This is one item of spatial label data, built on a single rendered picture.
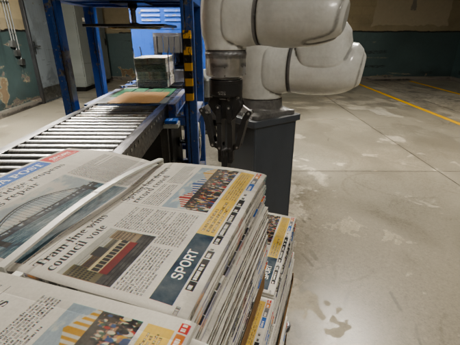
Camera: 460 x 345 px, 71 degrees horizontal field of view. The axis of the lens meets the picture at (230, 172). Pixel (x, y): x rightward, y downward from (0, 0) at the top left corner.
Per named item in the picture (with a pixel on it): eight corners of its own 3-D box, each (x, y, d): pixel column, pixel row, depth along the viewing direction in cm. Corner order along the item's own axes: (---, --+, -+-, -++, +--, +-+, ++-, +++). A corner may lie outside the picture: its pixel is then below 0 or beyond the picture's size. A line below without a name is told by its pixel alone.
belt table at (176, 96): (176, 117, 233) (174, 103, 229) (85, 117, 233) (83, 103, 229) (187, 99, 297) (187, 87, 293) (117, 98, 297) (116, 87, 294)
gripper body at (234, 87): (201, 79, 70) (202, 120, 74) (239, 80, 68) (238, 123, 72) (213, 74, 77) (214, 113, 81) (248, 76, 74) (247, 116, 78)
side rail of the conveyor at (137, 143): (100, 216, 111) (94, 184, 106) (85, 216, 111) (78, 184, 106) (170, 120, 234) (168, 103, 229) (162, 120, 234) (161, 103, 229)
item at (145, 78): (168, 87, 296) (166, 57, 286) (136, 87, 296) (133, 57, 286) (175, 81, 331) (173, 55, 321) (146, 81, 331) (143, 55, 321)
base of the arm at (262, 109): (255, 103, 128) (255, 89, 126) (296, 113, 112) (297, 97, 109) (216, 109, 118) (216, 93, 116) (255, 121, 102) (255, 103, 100)
